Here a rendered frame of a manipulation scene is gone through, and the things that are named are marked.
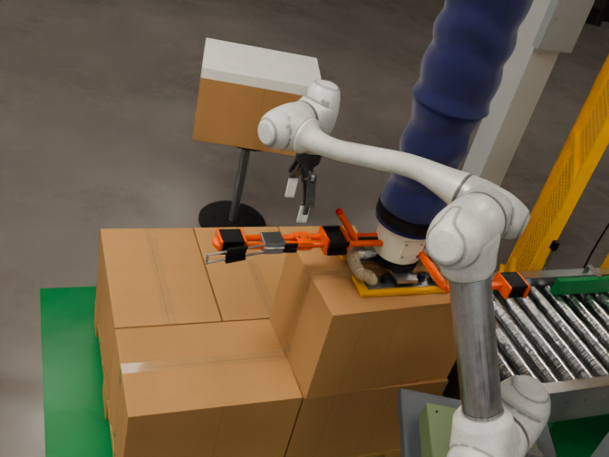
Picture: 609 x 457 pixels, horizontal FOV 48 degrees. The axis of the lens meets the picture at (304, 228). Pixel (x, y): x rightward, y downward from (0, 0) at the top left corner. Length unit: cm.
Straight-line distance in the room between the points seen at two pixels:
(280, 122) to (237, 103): 173
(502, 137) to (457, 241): 217
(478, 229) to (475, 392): 43
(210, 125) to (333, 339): 164
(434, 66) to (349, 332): 88
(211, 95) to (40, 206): 122
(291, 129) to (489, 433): 90
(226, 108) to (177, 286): 111
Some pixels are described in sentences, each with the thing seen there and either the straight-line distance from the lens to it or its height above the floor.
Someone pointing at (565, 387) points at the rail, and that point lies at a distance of 291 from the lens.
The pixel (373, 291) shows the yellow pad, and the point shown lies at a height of 97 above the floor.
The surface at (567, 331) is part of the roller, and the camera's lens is 329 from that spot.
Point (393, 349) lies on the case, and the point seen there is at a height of 74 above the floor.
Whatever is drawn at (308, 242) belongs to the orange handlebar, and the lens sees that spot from 221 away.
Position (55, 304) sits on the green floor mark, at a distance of 348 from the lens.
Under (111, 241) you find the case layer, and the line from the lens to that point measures 297.
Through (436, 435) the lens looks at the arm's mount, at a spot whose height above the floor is 83.
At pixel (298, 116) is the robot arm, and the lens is 181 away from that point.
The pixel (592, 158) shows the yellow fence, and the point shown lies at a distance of 329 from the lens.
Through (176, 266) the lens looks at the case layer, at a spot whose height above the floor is 54.
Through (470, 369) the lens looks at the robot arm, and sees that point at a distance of 175.
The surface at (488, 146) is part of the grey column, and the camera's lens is 371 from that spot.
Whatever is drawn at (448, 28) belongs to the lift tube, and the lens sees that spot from 200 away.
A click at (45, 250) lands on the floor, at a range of 379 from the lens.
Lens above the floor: 235
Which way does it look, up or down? 34 degrees down
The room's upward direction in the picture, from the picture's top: 15 degrees clockwise
